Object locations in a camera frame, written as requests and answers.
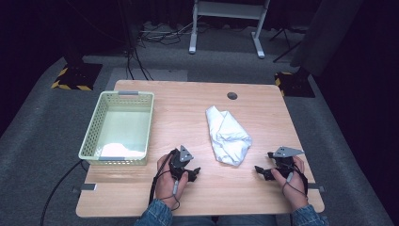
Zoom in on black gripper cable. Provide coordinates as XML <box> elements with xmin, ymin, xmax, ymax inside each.
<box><xmin>149</xmin><ymin>150</ymin><xmax>182</xmax><ymax>211</ymax></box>
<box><xmin>281</xmin><ymin>163</ymin><xmax>310</xmax><ymax>200</ymax></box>

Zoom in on white metal stand frame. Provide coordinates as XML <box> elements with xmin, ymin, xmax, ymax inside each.
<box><xmin>187</xmin><ymin>0</ymin><xmax>271</xmax><ymax>59</ymax></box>

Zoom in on person's left hand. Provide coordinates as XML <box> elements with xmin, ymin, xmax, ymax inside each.
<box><xmin>155</xmin><ymin>153</ymin><xmax>189</xmax><ymax>208</ymax></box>

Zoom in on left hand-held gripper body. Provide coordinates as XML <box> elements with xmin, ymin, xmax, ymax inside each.
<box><xmin>168</xmin><ymin>144</ymin><xmax>195</xmax><ymax>182</ymax></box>

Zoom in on grey curtain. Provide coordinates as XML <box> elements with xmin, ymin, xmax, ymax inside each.
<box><xmin>290</xmin><ymin>0</ymin><xmax>365</xmax><ymax>77</ymax></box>

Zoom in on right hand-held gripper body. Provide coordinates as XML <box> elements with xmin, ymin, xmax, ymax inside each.
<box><xmin>267</xmin><ymin>146</ymin><xmax>305</xmax><ymax>172</ymax></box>

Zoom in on pale green plastic basket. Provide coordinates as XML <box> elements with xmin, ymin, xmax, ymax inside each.
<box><xmin>78</xmin><ymin>90</ymin><xmax>155</xmax><ymax>167</ymax></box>

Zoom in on black tripod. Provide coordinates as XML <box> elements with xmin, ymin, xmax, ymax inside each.
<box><xmin>269</xmin><ymin>26</ymin><xmax>303</xmax><ymax>64</ymax></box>

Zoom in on white shirt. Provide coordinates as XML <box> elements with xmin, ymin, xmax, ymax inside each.
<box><xmin>205</xmin><ymin>105</ymin><xmax>253</xmax><ymax>167</ymax></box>

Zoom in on white folded cloth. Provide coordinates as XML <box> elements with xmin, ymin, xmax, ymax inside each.
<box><xmin>100</xmin><ymin>142</ymin><xmax>146</xmax><ymax>158</ymax></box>

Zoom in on grey table side bracket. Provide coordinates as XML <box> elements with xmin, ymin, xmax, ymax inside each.
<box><xmin>307</xmin><ymin>183</ymin><xmax>327</xmax><ymax>193</ymax></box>

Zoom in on black yellow striped stand base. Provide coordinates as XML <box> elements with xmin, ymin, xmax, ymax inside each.
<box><xmin>51</xmin><ymin>40</ymin><xmax>104</xmax><ymax>92</ymax></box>
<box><xmin>274</xmin><ymin>67</ymin><xmax>316</xmax><ymax>98</ymax></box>

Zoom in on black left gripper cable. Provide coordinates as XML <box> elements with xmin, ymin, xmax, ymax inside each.
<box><xmin>149</xmin><ymin>150</ymin><xmax>182</xmax><ymax>211</ymax></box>

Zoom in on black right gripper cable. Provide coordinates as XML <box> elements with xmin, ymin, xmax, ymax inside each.
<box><xmin>281</xmin><ymin>163</ymin><xmax>310</xmax><ymax>200</ymax></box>

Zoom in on black floor cable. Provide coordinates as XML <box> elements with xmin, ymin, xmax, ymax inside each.
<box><xmin>40</xmin><ymin>159</ymin><xmax>85</xmax><ymax>226</ymax></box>

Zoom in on bundle of floor cables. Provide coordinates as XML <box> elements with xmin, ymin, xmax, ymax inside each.
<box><xmin>125</xmin><ymin>20</ymin><xmax>201</xmax><ymax>81</ymax></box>

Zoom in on person's right hand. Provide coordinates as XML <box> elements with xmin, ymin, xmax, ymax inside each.
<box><xmin>271</xmin><ymin>156</ymin><xmax>310</xmax><ymax>211</ymax></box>

